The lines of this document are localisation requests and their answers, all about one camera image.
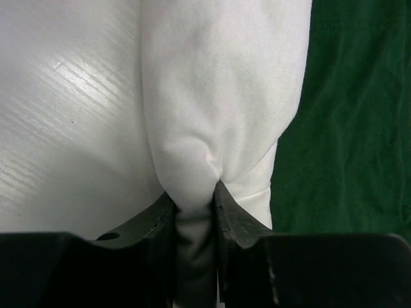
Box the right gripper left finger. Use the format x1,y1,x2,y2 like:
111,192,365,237
94,193,175,307

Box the cream and green t-shirt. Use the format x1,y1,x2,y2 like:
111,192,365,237
141,1,410,307

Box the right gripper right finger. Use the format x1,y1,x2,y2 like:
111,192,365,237
213,182,273,305

